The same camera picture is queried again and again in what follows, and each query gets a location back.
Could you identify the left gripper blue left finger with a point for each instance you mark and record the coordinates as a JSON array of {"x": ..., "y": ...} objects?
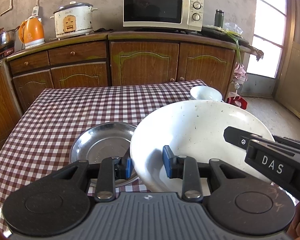
[{"x": 111, "y": 169}]

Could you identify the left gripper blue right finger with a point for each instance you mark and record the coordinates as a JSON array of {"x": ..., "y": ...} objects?
[{"x": 185, "y": 168}]

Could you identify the small steel plate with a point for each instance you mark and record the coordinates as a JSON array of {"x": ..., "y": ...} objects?
[{"x": 111, "y": 139}]

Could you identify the white ceramic bowl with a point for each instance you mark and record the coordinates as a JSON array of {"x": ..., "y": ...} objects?
[{"x": 193, "y": 128}]

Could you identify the blue patterned porcelain bowl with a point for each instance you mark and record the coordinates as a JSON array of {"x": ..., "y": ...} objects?
[{"x": 205, "y": 93}]

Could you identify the brown checkered tablecloth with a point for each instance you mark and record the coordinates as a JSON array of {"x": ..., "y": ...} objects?
[{"x": 41, "y": 141}]

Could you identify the red paper bag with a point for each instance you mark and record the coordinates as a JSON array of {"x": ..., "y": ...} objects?
[{"x": 237, "y": 101}]

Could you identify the pink cloth on shelf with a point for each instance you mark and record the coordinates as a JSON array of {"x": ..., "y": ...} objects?
[{"x": 240, "y": 75}]

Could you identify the wooden kitchen cabinet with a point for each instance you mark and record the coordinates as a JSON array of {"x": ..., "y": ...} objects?
[{"x": 113, "y": 59}]

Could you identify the black induction cooker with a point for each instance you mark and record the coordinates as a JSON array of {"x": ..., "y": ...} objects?
[{"x": 218, "y": 34}]

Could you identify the white rice cooker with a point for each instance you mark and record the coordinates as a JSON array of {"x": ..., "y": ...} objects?
[{"x": 73, "y": 19}]

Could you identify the green thermos bottle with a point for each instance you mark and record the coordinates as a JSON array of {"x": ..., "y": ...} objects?
[{"x": 219, "y": 18}]

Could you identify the orange electric kettle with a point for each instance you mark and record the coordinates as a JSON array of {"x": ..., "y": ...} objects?
[{"x": 31, "y": 32}]

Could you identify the cream microwave oven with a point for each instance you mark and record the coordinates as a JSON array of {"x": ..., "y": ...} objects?
[{"x": 171, "y": 14}]

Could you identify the steel pot on cooker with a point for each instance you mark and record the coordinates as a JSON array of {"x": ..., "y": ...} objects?
[{"x": 7, "y": 42}]

